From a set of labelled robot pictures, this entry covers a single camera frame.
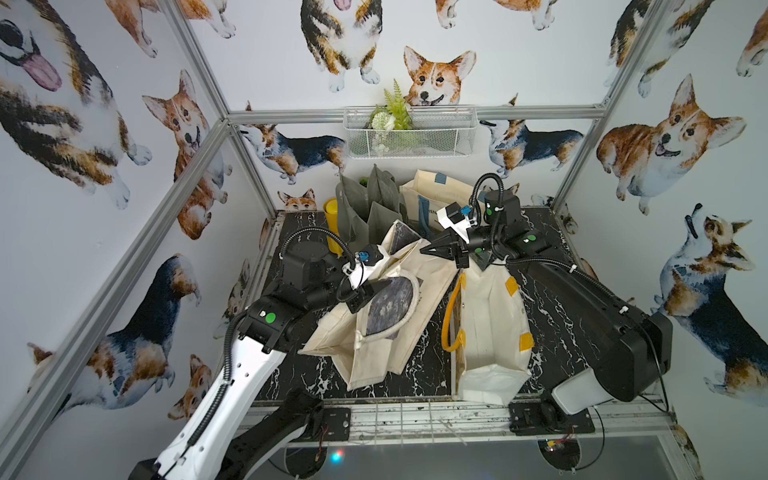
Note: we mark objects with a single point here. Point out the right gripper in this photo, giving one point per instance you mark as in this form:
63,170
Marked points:
449,246

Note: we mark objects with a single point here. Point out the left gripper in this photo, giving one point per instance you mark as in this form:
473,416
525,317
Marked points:
363,288

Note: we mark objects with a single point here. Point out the cream canvas bag with print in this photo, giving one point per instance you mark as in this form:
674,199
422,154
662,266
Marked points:
379,339

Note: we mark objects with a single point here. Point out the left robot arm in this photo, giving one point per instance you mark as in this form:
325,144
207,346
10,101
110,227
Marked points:
310,278

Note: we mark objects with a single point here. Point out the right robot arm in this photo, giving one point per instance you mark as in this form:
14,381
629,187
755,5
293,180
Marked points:
633,348

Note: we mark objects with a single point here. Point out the grey-green canvas bag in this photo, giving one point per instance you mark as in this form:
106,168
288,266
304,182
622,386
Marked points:
366,212

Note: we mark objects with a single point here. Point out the yellow plastic toy shovel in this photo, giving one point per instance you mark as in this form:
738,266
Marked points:
330,210

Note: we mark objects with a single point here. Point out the artificial green fern plant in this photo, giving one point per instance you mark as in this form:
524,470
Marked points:
391,126

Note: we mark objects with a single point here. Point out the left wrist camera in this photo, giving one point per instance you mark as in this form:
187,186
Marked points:
364,265

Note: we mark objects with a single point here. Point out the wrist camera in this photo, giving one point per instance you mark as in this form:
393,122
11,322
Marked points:
456,218
364,265

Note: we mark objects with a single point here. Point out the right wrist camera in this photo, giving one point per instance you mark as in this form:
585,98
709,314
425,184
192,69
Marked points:
456,218

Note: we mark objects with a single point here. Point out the cream bag with blue handles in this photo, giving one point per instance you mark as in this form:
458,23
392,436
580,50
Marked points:
429,192

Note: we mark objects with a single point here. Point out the white bag with yellow handles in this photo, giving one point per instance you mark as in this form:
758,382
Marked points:
486,329

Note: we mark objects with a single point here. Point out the white wire mesh basket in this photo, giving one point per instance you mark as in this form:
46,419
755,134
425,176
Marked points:
420,132

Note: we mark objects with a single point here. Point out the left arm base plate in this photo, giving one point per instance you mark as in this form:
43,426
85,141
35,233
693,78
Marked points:
331,424

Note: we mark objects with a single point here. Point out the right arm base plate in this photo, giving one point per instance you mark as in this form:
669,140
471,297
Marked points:
539,418

